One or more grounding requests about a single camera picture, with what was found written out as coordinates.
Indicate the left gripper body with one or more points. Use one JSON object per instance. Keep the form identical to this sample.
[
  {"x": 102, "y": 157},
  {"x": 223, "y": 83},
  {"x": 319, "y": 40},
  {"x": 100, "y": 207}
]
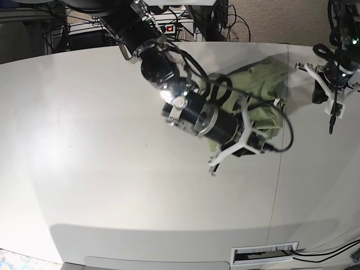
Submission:
[{"x": 336, "y": 87}]

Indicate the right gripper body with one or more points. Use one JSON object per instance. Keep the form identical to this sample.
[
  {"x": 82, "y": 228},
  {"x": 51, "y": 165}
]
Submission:
[{"x": 228, "y": 130}]

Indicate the green T-shirt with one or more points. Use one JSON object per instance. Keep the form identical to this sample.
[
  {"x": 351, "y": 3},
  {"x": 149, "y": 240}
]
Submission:
[{"x": 260, "y": 79}]

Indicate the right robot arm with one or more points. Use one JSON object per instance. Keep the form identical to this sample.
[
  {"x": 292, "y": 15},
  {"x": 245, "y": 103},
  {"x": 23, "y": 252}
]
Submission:
[{"x": 192, "y": 103}]

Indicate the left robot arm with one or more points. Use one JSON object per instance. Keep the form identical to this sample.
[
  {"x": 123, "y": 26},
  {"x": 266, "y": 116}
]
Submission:
[{"x": 343, "y": 17}]

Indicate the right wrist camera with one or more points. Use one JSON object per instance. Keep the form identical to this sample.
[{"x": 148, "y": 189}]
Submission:
[{"x": 256, "y": 141}]

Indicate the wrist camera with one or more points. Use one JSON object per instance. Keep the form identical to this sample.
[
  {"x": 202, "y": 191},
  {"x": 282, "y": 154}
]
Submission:
[
  {"x": 338, "y": 109},
  {"x": 256, "y": 141}
]

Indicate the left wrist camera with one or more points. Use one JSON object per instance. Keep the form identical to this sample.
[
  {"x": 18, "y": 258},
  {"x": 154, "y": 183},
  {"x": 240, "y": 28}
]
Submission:
[{"x": 338, "y": 109}]

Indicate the table cable grommet slot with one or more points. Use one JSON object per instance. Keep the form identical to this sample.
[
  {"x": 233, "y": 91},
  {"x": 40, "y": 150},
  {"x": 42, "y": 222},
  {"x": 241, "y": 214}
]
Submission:
[{"x": 258, "y": 255}]

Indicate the black power strip red switch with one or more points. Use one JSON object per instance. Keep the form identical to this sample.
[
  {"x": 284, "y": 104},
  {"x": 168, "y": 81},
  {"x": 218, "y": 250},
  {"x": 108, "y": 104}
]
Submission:
[{"x": 168, "y": 30}]

